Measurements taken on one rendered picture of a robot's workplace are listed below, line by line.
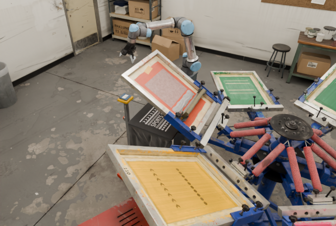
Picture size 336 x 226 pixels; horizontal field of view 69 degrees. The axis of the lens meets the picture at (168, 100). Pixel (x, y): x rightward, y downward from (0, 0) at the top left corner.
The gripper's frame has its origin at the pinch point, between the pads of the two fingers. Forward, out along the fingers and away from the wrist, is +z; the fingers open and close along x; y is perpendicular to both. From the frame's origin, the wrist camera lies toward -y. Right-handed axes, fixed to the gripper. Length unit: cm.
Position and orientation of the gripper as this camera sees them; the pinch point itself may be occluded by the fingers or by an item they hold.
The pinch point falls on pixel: (126, 60)
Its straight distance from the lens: 232.6
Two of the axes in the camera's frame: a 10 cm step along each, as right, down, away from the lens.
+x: -8.5, -5.0, 1.8
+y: 4.6, -5.0, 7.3
